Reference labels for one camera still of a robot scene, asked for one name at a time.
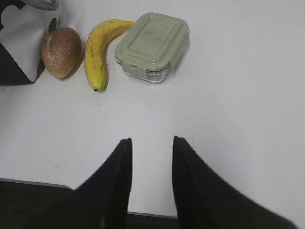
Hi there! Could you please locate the brown bread roll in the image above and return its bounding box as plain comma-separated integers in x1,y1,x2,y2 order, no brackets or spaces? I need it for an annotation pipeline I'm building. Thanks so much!
41,27,81,79

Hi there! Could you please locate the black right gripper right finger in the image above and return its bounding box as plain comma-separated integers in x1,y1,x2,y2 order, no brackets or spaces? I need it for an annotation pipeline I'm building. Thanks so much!
172,136,296,229

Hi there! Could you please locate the green lidded glass container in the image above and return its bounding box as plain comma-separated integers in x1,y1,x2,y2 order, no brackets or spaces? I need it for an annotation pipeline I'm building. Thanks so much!
114,12,190,83

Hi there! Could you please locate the yellow banana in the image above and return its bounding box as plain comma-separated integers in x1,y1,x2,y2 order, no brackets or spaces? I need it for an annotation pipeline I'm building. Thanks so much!
84,19,134,92

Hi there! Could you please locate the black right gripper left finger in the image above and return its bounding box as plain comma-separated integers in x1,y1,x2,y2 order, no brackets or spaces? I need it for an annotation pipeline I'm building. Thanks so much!
0,139,132,229

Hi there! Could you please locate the navy insulated lunch bag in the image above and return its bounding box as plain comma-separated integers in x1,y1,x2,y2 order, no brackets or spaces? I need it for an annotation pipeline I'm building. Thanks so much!
0,0,61,86

